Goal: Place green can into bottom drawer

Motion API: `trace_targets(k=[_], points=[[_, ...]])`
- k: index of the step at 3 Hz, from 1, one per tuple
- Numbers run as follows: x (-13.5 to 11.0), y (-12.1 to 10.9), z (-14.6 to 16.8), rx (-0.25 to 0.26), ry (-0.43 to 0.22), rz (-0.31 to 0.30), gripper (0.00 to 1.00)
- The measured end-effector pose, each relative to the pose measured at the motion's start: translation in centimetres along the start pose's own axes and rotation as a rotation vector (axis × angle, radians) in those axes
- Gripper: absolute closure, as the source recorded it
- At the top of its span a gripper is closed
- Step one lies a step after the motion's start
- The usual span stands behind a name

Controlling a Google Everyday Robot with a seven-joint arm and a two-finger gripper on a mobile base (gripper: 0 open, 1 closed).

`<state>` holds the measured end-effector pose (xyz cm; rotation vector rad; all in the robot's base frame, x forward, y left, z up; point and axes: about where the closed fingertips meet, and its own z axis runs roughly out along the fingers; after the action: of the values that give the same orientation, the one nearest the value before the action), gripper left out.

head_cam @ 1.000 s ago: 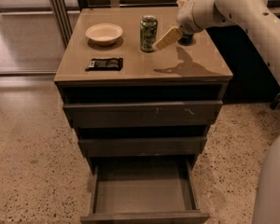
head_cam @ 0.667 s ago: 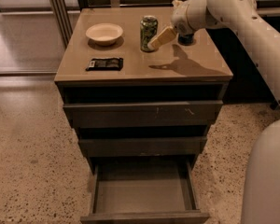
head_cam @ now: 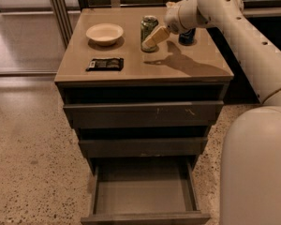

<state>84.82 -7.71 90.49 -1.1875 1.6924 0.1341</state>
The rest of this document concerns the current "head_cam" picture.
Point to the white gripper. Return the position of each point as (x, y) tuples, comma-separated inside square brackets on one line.
[(170, 19)]

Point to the green soda can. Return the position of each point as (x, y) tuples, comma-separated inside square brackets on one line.
[(147, 26)]

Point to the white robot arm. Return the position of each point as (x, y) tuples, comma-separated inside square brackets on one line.
[(250, 187)]

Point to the blue Pepsi can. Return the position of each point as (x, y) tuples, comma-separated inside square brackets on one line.
[(187, 38)]

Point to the grey drawer cabinet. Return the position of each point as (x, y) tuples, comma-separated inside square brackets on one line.
[(174, 73)]

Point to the top drawer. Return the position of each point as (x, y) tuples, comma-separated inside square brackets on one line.
[(143, 115)]

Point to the middle drawer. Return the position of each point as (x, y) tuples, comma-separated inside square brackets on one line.
[(142, 147)]

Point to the open bottom drawer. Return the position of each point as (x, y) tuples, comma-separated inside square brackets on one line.
[(144, 191)]

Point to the white bowl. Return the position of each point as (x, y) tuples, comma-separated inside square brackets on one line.
[(105, 34)]

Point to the black snack packet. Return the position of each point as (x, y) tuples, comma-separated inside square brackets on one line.
[(109, 64)]

